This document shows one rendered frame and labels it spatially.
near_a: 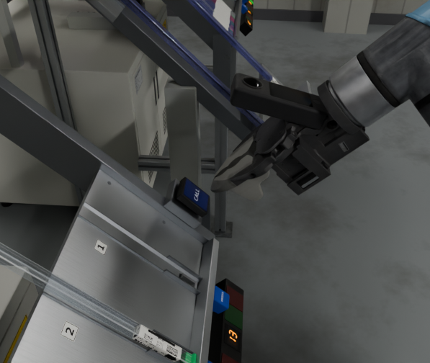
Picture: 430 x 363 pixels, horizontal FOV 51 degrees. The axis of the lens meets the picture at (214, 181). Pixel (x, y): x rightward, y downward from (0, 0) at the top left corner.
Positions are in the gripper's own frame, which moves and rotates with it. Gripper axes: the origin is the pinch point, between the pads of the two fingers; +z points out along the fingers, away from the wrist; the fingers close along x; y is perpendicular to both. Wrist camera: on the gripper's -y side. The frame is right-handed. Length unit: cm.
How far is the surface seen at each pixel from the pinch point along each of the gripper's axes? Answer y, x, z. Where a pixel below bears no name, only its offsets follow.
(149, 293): -1.2, -15.7, 8.2
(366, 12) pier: 108, 279, -12
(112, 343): -4.1, -23.7, 8.2
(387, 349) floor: 92, 27, 24
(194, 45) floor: 34, 250, 82
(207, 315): 6.3, -15.7, 6.0
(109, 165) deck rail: -12.3, -2.2, 7.0
